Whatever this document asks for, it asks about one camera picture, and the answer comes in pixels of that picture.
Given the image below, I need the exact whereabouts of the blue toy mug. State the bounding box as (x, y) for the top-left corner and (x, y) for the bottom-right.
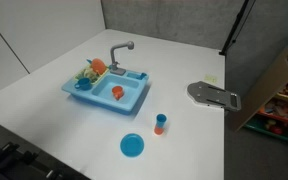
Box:
(74, 77), (93, 92)

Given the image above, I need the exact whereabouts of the white toy dish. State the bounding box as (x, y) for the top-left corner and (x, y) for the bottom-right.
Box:
(83, 66), (97, 80)

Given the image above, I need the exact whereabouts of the yellow sticker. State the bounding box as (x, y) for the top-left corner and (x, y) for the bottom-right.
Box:
(204, 75), (218, 84)

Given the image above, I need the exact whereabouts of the orange toy plate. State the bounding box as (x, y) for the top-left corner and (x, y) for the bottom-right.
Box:
(91, 58), (108, 76)

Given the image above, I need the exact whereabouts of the blue toy sink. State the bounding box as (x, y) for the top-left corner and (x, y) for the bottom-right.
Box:
(61, 64), (150, 116)

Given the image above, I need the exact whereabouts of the black tripod stand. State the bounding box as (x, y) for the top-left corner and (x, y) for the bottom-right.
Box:
(218, 0), (257, 56)

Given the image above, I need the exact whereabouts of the wooden toy storage shelf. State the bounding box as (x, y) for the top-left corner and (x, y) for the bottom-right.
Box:
(230, 44), (288, 148)

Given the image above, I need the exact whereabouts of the yellow dish rack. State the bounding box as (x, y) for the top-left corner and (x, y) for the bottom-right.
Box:
(74, 64), (110, 85)

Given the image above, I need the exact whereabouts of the blue toy plate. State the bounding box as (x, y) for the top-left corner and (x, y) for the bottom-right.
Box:
(119, 133), (145, 158)

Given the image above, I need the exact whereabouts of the grey toy faucet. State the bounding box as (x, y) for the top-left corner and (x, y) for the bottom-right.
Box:
(109, 40), (135, 76)

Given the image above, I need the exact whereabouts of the orange toy cup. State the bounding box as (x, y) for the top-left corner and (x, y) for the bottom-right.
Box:
(153, 124), (165, 136)

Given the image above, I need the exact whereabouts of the orange toy mug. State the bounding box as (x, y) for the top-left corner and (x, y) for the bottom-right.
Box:
(111, 85), (125, 101)

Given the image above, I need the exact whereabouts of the blue toy cup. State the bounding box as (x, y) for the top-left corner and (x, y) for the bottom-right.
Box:
(155, 113), (168, 129)

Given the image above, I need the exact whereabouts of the grey metal mounting plate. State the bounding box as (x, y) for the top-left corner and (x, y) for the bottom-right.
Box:
(186, 80), (242, 113)

